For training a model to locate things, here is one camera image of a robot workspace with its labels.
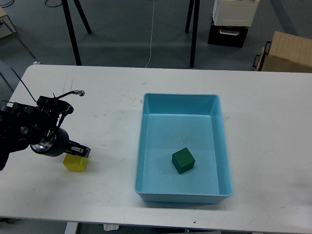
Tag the green block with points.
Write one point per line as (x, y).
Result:
(183, 160)

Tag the wooden cabinet with handles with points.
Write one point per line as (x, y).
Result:
(285, 53)

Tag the black trestle legs right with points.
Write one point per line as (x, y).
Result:
(193, 15)

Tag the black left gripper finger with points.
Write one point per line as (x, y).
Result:
(77, 149)

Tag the light blue plastic box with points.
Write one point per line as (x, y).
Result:
(169, 123)

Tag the wooden chair at left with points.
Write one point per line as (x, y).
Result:
(7, 29)

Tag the crumpled white paper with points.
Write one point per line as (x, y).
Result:
(110, 227)

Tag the yellow block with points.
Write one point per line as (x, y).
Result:
(75, 163)

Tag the black storage crate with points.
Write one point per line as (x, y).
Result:
(232, 36)

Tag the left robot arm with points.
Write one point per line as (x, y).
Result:
(38, 127)

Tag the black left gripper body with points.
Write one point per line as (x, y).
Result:
(55, 147)

